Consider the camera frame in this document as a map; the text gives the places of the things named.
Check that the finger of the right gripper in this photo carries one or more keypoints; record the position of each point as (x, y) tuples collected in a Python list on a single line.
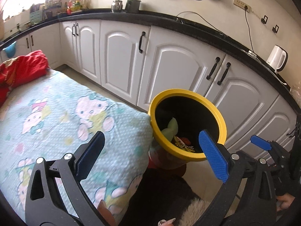
[(261, 143)]

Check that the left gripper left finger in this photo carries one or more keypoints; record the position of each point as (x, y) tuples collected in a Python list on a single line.
[(87, 154)]

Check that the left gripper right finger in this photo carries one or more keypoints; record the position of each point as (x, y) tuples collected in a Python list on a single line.
[(217, 155)]

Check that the yellow trash bin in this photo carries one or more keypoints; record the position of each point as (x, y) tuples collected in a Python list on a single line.
[(193, 114)]

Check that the person's right hand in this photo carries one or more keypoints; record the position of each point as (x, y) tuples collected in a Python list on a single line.
[(284, 201)]

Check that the hello kitty blue bedsheet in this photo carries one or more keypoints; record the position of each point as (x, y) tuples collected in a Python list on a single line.
[(53, 115)]

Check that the white electric kettle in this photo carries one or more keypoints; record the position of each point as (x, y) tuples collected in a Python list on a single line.
[(277, 59)]

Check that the red floral blanket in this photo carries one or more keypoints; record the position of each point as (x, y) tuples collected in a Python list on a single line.
[(21, 70)]

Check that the blue plastic bowl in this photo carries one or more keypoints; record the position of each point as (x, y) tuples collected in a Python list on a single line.
[(10, 50)]

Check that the steel kettle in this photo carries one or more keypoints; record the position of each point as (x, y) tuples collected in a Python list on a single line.
[(117, 6)]

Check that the dark green pot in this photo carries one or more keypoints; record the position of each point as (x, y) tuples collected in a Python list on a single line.
[(132, 6)]

